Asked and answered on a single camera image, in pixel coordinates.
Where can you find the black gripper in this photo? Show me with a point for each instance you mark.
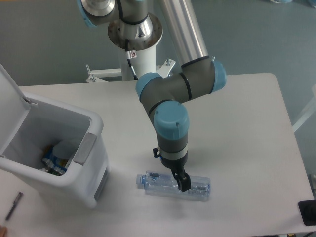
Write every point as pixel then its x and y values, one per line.
pixel 177 168

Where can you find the clear plastic water bottle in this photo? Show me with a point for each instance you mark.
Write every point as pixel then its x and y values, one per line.
pixel 164 185

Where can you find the clear plastic wrapper trash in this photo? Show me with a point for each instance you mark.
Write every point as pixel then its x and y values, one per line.
pixel 65 150

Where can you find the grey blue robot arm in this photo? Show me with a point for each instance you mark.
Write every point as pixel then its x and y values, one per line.
pixel 163 98

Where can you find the white trash can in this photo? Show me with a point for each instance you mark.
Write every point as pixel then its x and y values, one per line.
pixel 29 123

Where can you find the blue snack package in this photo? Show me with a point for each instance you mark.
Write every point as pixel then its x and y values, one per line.
pixel 53 164

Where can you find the black object at table edge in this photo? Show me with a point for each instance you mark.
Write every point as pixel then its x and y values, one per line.
pixel 308 212

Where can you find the black pen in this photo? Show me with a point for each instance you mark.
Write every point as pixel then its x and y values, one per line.
pixel 15 203

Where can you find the white table leg frame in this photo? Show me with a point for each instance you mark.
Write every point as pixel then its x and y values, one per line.
pixel 306 112

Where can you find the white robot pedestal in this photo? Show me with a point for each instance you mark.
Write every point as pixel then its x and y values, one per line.
pixel 136 44

